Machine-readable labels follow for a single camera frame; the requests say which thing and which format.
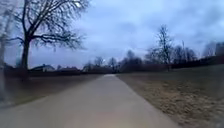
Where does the row of distant trees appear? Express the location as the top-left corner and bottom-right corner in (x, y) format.
(81, 44), (201, 74)

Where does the grey paved path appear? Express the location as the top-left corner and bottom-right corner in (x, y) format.
(0, 73), (183, 128)

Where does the slender bare tree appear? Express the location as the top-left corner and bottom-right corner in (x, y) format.
(153, 24), (175, 72)

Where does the dull grass field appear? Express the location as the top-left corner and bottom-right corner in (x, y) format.
(0, 73), (104, 107)

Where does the pale low house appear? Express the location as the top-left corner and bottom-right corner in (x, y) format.
(29, 63), (56, 74)

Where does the dry brownish grass slope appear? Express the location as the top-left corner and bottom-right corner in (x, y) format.
(115, 63), (224, 128)

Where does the large bare tree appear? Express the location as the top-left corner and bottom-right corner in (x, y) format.
(6, 0), (91, 83)

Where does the dark hedge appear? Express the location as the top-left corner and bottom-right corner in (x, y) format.
(171, 53), (224, 70)

